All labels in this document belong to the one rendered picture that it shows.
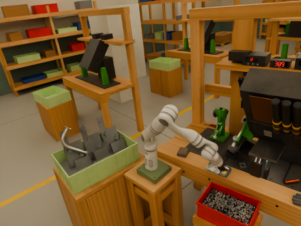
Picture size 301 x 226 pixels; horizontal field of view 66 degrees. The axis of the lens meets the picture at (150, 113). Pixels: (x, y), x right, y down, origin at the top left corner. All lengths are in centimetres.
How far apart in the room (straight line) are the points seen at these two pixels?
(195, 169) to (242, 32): 108
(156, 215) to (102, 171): 53
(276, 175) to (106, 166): 123
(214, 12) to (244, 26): 26
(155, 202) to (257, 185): 70
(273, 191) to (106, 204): 124
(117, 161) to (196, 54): 114
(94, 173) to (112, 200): 31
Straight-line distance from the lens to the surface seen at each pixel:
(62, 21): 832
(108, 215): 216
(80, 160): 204
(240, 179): 173
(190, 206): 274
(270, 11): 187
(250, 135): 175
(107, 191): 200
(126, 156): 199
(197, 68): 217
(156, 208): 182
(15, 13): 742
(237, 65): 187
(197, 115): 235
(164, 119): 122
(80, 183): 190
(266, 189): 170
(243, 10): 193
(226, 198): 163
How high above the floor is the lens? 204
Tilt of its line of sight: 26 degrees down
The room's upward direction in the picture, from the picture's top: 6 degrees counter-clockwise
